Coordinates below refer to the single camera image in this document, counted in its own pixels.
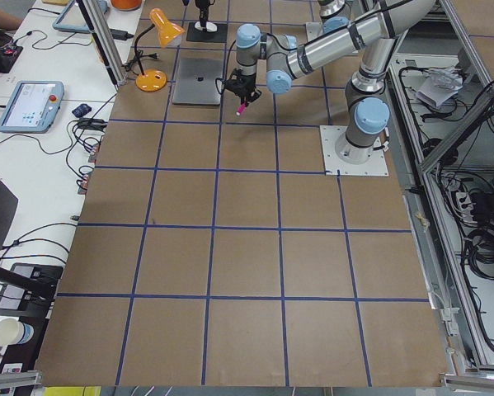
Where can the pink pen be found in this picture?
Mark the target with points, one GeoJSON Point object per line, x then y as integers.
{"type": "Point", "coordinates": [241, 109]}

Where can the white computer mouse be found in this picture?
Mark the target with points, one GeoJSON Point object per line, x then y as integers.
{"type": "Point", "coordinates": [207, 27]}

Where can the black mousepad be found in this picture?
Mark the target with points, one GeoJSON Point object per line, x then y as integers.
{"type": "Point", "coordinates": [220, 36]}

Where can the grey closed laptop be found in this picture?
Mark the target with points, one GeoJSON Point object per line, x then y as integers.
{"type": "Point", "coordinates": [195, 82]}

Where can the orange round object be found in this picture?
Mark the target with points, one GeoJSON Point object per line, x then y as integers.
{"type": "Point", "coordinates": [126, 5]}

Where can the black power adapter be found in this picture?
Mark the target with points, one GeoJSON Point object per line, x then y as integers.
{"type": "Point", "coordinates": [120, 34]}

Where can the blue teach pendant far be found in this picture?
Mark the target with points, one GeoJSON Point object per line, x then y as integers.
{"type": "Point", "coordinates": [72, 20]}

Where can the blue teach pendant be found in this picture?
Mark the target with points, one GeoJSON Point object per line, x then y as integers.
{"type": "Point", "coordinates": [72, 20]}
{"type": "Point", "coordinates": [32, 107]}

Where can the dark blue small pouch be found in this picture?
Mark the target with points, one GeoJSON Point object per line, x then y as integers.
{"type": "Point", "coordinates": [81, 110]}

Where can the crumpled white paper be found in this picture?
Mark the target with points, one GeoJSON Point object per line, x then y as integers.
{"type": "Point", "coordinates": [440, 85]}

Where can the blue teach pendant near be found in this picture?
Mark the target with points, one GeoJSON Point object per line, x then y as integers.
{"type": "Point", "coordinates": [32, 107]}

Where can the black monitor stand base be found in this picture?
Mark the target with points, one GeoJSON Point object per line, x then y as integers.
{"type": "Point", "coordinates": [28, 289]}

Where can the white paper cup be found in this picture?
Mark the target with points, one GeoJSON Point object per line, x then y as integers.
{"type": "Point", "coordinates": [15, 332]}

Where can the aluminium frame post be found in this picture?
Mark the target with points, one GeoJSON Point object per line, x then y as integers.
{"type": "Point", "coordinates": [101, 34]}

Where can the aluminium diagonal frame strut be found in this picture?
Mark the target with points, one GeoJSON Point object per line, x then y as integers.
{"type": "Point", "coordinates": [474, 118]}

